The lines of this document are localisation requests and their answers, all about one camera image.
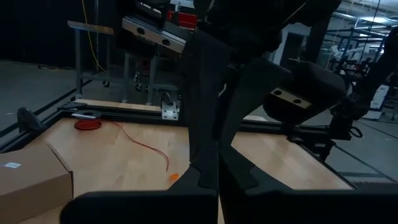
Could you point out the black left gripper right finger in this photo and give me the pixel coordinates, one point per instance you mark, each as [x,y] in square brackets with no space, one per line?
[280,207]

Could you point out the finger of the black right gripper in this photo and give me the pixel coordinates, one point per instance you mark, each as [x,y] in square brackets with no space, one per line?
[248,90]
[205,93]

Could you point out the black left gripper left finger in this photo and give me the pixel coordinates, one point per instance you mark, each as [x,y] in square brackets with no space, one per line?
[155,207]

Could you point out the orange rubber band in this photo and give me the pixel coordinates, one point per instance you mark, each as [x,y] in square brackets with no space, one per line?
[174,177]

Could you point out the red storage bin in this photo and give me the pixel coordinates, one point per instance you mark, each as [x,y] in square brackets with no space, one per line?
[186,20]

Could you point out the small cardboard box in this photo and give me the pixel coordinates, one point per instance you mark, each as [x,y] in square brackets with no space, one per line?
[31,180]

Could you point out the wooden side table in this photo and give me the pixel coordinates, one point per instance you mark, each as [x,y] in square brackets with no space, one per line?
[90,28]

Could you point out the silver mounting bracket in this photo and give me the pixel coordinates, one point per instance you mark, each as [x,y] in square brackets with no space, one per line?
[170,111]

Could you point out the black aluminium table frame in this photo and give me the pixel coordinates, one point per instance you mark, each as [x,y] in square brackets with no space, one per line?
[124,113]

